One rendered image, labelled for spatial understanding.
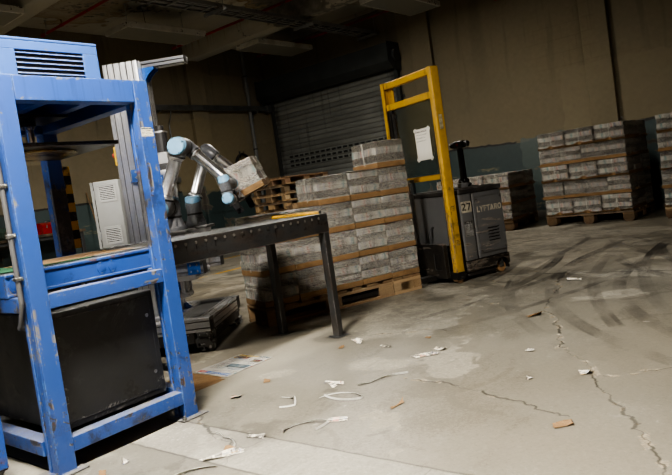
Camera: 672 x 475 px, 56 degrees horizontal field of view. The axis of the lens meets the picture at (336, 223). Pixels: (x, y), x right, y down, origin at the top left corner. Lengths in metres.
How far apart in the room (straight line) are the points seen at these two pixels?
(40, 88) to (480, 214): 3.95
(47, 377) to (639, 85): 9.31
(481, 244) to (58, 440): 3.97
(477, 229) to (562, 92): 5.54
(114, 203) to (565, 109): 7.88
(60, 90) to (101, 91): 0.18
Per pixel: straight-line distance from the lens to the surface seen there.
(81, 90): 2.88
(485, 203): 5.76
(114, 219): 4.70
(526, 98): 11.13
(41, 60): 3.04
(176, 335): 3.02
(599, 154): 9.04
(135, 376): 3.02
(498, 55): 11.38
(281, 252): 4.79
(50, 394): 2.74
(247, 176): 4.43
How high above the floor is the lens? 0.94
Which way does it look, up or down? 3 degrees down
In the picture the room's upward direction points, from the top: 8 degrees counter-clockwise
